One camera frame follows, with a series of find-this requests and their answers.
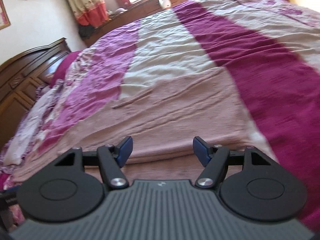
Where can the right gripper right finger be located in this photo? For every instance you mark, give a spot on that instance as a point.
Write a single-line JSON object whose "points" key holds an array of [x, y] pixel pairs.
{"points": [[249, 182]]}

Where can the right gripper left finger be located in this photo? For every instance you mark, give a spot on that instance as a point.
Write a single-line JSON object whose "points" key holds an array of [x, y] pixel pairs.
{"points": [[75, 183]]}

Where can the pink knit cardigan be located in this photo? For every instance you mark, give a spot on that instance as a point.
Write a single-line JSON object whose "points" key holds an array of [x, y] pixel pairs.
{"points": [[163, 121]]}

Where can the dark clothes pile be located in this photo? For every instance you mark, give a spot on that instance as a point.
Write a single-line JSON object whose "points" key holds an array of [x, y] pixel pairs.
{"points": [[85, 31]]}

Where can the lilac ruffled pillow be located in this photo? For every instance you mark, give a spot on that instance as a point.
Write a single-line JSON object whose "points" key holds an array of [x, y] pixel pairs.
{"points": [[24, 139]]}

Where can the magenta pillow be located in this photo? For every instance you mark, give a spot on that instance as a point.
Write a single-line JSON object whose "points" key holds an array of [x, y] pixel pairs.
{"points": [[61, 70]]}

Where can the magenta floral bed quilt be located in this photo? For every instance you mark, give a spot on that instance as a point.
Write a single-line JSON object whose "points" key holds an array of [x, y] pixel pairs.
{"points": [[270, 48]]}

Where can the dark wooden headboard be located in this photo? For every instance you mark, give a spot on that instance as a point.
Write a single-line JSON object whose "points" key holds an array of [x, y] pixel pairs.
{"points": [[21, 76]]}

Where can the red and cream curtain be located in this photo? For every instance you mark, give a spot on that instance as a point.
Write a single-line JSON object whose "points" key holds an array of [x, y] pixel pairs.
{"points": [[89, 12]]}

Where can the framed wall picture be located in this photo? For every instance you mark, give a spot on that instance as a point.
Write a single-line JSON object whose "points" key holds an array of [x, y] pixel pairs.
{"points": [[4, 20]]}

